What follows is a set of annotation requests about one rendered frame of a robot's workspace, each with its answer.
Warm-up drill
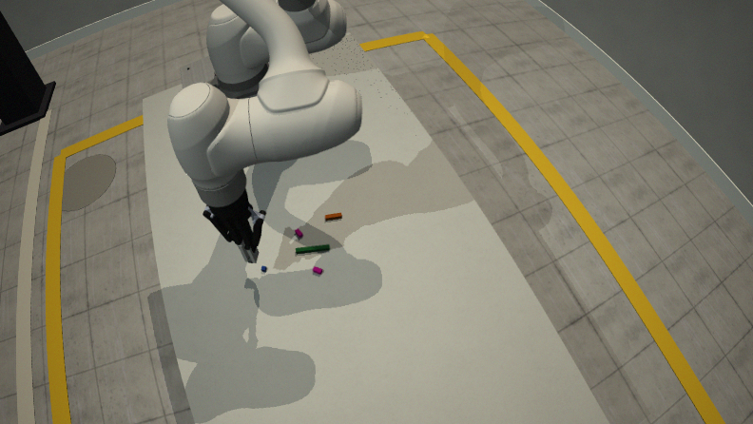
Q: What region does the dark green rod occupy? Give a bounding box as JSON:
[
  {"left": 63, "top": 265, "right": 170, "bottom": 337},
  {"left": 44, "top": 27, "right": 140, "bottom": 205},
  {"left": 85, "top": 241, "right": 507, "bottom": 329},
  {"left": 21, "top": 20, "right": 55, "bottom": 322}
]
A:
[{"left": 296, "top": 244, "right": 330, "bottom": 254}]

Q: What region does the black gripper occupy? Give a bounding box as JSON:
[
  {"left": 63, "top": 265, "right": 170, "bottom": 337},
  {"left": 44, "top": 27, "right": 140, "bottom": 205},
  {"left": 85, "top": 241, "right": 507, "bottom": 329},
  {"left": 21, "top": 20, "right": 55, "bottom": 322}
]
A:
[{"left": 203, "top": 189, "right": 266, "bottom": 263}]

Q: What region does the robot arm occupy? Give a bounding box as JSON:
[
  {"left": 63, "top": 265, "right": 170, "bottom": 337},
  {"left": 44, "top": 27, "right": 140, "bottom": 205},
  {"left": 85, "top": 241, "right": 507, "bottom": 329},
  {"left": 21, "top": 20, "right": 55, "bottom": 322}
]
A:
[{"left": 167, "top": 0, "right": 362, "bottom": 207}]

